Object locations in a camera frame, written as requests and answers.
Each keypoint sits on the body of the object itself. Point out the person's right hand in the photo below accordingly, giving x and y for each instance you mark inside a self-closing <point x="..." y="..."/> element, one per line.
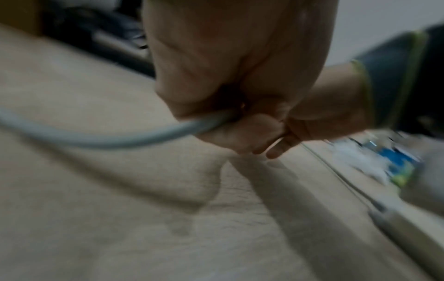
<point x="333" y="104"/>

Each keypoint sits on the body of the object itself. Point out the person's left hand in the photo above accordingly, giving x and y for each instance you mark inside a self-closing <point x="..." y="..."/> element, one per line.
<point x="222" y="55"/>

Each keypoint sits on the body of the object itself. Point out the blue and green packet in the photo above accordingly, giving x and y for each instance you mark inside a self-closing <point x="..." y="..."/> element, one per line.
<point x="399" y="164"/>

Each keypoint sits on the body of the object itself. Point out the dark bag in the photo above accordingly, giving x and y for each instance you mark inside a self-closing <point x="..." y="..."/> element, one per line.
<point x="100" y="33"/>

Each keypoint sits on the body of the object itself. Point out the beige fabric cover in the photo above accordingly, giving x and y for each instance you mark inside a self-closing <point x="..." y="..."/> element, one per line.
<point x="104" y="205"/>

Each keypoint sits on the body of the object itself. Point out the brown cardboard box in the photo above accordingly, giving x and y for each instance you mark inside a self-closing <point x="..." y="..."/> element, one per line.
<point x="19" y="15"/>

